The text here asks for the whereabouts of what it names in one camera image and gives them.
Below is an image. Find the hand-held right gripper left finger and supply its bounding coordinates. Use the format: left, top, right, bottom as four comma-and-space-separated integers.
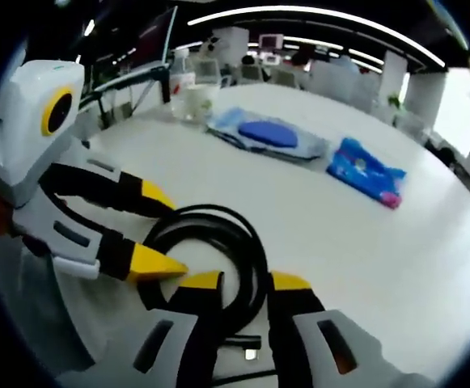
130, 270, 226, 388

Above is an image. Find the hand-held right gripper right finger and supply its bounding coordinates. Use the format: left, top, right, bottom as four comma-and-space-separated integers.
266, 271, 421, 388

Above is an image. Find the white paper cup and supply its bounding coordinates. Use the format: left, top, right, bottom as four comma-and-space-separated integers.
184, 86, 216, 123

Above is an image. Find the clear plastic water bottle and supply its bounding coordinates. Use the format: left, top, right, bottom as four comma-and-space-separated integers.
171, 50, 197, 120

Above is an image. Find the light blue wet wipes pack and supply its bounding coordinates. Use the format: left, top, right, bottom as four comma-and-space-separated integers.
205, 107, 331, 163

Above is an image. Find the blue tissue packet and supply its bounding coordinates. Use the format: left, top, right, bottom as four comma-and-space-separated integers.
326, 137, 408, 210

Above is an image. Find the grey mesh office chair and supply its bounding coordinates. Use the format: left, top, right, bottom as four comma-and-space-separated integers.
0, 238, 110, 379

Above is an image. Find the black laptop stand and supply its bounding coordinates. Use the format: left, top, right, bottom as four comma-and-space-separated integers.
78, 66, 173, 127

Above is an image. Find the silver laptop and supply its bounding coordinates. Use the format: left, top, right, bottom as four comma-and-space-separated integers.
131, 6, 179, 73

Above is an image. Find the long ceiling light strip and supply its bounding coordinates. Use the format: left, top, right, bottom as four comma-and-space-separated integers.
187, 6, 446, 68

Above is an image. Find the pink desktop monitor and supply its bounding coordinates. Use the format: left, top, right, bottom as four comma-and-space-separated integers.
258, 34, 285, 53

